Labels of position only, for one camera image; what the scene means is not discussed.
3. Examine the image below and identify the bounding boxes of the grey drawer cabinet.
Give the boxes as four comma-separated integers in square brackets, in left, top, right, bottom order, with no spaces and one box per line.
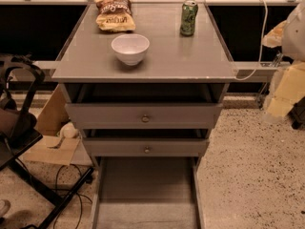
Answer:
[51,2,238,164]

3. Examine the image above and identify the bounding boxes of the grey middle drawer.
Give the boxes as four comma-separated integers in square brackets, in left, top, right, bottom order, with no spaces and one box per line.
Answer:
[83,138,209,156]

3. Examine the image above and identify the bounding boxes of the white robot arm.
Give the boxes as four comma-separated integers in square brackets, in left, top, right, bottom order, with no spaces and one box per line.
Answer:
[262,0,305,123]

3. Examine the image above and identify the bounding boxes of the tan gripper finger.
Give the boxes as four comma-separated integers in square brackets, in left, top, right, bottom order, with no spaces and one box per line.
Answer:
[262,20,286,48]
[263,62,305,122]

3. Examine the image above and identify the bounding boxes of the grey metal rail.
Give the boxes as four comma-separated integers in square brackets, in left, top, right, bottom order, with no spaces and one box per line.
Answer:
[233,61,290,83]

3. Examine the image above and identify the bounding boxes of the black floor cable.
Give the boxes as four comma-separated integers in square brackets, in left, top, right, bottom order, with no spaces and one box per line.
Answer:
[18,163,93,229]

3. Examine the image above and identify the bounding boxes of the brown yellow chip bag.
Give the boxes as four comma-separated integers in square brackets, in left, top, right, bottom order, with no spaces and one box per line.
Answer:
[94,0,135,32]

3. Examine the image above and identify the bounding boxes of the white ceramic bowl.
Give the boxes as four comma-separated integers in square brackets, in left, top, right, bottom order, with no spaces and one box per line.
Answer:
[112,33,150,66]

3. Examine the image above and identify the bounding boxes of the green soda can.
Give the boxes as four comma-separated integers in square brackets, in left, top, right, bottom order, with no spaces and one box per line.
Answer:
[180,0,198,36]

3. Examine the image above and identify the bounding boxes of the black chair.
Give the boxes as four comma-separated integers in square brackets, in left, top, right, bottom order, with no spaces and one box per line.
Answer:
[0,54,93,229]

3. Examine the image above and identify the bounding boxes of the cardboard box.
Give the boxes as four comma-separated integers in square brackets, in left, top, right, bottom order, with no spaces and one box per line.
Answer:
[23,86,92,166]

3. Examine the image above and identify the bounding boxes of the grey top drawer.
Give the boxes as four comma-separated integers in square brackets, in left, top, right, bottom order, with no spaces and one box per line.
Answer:
[66,103,222,129]

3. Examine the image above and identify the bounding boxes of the white plastic bottle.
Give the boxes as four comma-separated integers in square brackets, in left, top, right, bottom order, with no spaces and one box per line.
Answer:
[60,122,78,138]

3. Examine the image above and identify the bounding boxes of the white hanging cable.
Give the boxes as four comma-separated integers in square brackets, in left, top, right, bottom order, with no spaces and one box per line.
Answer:
[234,0,269,82]

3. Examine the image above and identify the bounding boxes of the grey open bottom drawer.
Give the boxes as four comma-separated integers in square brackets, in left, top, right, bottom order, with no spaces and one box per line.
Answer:
[90,157,205,229]

